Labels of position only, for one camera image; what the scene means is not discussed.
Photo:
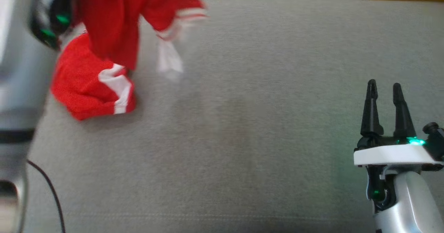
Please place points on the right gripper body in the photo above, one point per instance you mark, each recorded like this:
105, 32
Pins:
392, 155

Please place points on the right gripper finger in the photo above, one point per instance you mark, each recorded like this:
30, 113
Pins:
402, 118
372, 115

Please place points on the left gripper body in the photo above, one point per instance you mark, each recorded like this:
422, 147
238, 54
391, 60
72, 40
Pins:
52, 17

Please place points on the red basketball jersey white sleeves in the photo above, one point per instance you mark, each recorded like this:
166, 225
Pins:
111, 17

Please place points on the red shorts white side stripes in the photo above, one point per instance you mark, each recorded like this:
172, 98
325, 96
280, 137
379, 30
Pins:
83, 87

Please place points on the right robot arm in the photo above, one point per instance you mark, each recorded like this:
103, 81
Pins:
409, 205

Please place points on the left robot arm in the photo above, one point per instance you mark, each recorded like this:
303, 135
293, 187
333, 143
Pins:
17, 69

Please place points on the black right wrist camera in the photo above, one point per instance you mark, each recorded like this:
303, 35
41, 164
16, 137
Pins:
435, 139

